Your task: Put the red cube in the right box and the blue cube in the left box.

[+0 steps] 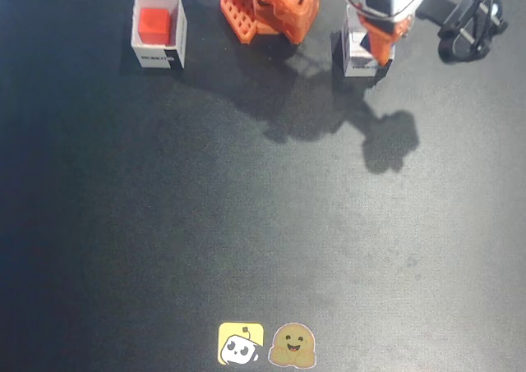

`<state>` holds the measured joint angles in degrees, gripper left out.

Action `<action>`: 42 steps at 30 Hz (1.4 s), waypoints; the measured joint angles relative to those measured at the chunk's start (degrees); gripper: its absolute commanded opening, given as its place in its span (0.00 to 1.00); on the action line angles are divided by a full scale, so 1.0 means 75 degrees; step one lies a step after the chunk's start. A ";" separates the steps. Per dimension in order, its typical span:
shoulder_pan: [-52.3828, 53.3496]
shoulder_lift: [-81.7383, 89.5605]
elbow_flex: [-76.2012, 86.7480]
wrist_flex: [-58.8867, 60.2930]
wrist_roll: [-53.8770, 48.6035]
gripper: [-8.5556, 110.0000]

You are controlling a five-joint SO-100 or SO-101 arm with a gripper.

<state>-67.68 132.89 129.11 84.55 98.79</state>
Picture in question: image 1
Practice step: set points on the brown hugging face sticker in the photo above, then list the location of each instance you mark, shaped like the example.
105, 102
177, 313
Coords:
292, 345

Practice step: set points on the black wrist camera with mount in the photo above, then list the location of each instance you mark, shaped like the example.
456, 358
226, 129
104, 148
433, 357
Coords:
464, 31

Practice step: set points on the white cardboard box black label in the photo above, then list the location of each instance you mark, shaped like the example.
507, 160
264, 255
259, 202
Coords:
158, 58
352, 43

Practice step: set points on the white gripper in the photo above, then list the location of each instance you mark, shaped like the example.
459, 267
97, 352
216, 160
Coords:
380, 43

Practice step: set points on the red cube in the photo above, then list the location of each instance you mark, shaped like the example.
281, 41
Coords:
154, 23

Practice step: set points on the orange and white robot arm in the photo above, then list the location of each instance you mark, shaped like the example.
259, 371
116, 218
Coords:
283, 10

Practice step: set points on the yellow robot sticker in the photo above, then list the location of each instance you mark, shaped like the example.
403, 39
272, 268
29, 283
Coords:
240, 343

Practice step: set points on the dark grey felt mat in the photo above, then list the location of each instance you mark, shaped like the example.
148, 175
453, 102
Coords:
370, 224

